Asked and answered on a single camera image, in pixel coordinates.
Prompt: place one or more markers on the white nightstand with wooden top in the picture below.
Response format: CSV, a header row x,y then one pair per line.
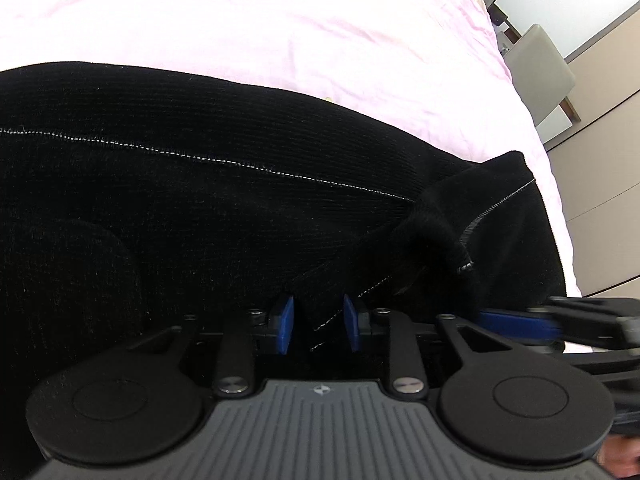
x,y
565,5

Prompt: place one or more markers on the grey upholstered chair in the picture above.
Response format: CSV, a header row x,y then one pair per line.
x,y
542,72

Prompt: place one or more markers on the person's right hand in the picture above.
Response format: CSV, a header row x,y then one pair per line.
x,y
625,457

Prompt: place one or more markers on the black pants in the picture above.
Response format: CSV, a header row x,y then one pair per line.
x,y
200,210

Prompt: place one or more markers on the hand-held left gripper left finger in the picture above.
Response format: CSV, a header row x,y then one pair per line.
x,y
286,325

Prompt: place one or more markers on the pink floral blanket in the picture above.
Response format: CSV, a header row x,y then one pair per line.
x,y
250,20

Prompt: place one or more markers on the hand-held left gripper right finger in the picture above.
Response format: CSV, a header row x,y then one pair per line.
x,y
351,322

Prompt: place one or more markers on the beige wardrobe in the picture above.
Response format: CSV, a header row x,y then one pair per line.
x,y
600,185

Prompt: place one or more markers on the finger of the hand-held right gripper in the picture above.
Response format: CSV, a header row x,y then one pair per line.
x,y
520,327
610,367

